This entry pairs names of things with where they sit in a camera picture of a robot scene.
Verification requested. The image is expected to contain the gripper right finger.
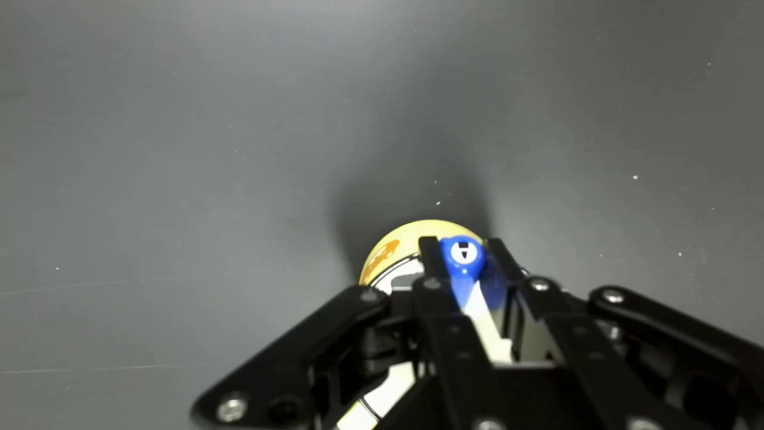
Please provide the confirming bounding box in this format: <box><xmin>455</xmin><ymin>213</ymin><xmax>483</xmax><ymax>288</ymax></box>
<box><xmin>485</xmin><ymin>238</ymin><xmax>764</xmax><ymax>430</ymax></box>

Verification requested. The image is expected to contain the blue marker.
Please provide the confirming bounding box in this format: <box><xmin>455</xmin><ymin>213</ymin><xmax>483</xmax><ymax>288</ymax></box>
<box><xmin>439</xmin><ymin>235</ymin><xmax>514</xmax><ymax>365</ymax></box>

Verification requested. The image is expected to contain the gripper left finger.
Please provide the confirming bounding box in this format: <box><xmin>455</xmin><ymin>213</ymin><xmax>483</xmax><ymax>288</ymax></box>
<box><xmin>191</xmin><ymin>236</ymin><xmax>514</xmax><ymax>430</ymax></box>

